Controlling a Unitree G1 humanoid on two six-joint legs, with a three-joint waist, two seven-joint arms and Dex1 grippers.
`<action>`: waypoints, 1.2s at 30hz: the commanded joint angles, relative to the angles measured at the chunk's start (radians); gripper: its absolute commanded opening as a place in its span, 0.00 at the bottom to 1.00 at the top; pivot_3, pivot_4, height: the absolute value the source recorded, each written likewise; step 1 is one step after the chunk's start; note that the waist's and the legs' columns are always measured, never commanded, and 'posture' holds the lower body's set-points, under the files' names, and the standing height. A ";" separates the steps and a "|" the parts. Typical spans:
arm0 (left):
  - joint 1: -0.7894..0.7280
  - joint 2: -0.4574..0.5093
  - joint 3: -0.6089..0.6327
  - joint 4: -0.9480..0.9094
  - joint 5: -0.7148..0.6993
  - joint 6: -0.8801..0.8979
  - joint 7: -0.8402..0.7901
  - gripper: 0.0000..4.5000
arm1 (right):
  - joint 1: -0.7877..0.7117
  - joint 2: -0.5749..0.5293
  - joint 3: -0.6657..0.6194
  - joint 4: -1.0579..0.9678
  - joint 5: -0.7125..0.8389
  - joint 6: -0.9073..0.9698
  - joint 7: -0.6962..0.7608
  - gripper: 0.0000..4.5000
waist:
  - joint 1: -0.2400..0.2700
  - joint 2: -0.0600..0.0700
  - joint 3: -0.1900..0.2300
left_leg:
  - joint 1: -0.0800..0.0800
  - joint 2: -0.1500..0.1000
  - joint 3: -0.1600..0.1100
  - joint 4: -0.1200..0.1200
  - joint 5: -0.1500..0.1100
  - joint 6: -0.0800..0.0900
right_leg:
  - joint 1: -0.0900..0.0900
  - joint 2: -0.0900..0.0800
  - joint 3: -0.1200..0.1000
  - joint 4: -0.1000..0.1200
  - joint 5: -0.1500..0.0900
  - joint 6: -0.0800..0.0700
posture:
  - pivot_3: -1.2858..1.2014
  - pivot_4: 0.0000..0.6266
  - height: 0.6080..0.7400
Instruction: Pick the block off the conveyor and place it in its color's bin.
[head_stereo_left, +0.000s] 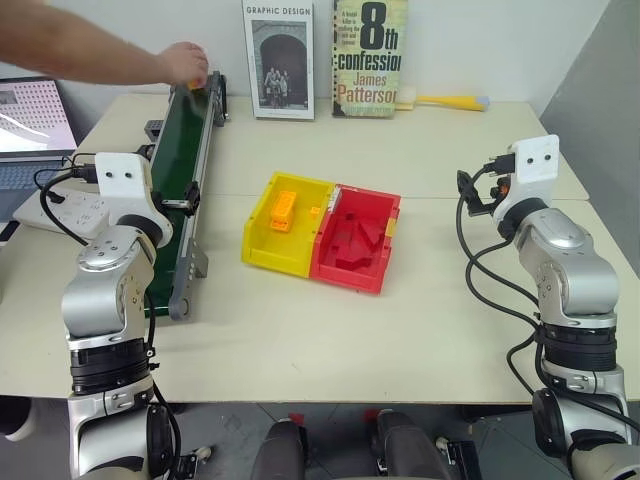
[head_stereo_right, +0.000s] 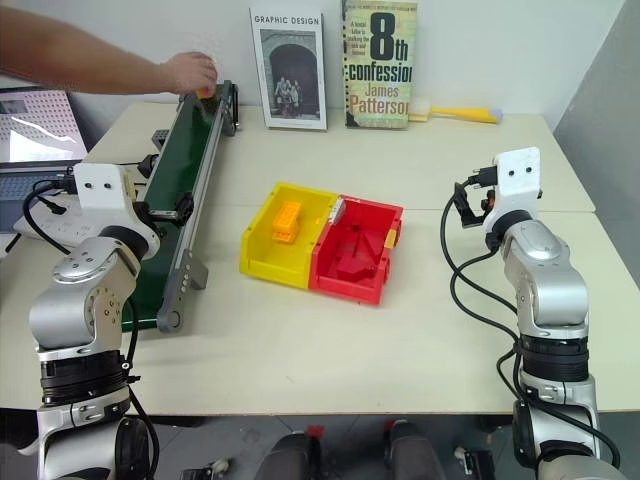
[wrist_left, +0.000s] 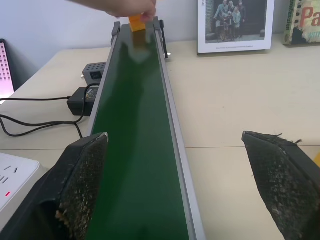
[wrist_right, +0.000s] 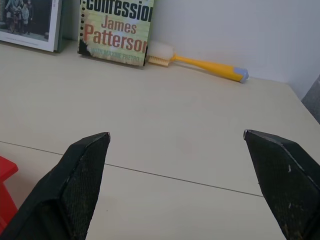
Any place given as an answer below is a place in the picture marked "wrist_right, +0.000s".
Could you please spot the James Patterson paperback book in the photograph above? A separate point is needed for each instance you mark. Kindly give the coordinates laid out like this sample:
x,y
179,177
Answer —
x,y
115,32

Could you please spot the white book with group photo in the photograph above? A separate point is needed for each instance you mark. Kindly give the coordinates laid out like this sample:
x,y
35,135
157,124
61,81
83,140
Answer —
x,y
27,22

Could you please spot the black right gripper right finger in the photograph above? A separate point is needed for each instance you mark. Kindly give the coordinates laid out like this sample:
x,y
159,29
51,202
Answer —
x,y
285,185

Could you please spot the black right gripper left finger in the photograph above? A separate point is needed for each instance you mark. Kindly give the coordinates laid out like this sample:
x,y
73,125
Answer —
x,y
62,195

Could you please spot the red plastic bin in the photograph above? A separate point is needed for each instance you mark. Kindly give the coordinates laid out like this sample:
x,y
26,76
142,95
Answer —
x,y
5,190

